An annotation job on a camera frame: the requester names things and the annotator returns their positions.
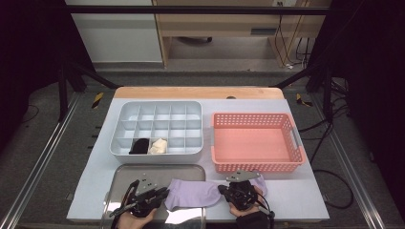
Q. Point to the person's left hand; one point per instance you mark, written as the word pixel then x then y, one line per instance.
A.
pixel 137 222

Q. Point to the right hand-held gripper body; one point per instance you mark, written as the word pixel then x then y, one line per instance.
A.
pixel 242 194

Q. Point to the black sock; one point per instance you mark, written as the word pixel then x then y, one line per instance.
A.
pixel 139 147

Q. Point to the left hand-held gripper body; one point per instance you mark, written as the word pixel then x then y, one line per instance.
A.
pixel 143 202

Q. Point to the white cabinet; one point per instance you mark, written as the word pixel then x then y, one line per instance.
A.
pixel 117 38

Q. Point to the pink plastic basket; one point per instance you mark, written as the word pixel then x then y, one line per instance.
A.
pixel 254 143

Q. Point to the black metal crossbar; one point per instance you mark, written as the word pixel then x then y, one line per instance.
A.
pixel 191 9

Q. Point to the cream sock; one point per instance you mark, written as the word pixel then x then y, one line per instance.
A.
pixel 159 147

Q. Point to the black metal frame strut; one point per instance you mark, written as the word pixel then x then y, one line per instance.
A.
pixel 296 76
pixel 92 76

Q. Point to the white divided storage box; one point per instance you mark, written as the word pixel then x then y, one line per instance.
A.
pixel 159 158

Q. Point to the yellow black tape marker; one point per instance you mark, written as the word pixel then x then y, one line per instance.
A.
pixel 301 100
pixel 97 100

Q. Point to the aluminium floor rail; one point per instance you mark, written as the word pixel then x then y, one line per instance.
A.
pixel 41 152
pixel 347 159

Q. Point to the wooden desk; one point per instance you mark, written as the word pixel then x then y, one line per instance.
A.
pixel 223 24

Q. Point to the black curtain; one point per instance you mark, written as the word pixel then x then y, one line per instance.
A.
pixel 375 79
pixel 31 47

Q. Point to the person's right hand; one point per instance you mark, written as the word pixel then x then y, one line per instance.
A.
pixel 251 211

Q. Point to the translucent grey box lid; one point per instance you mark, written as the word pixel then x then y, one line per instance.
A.
pixel 127 178

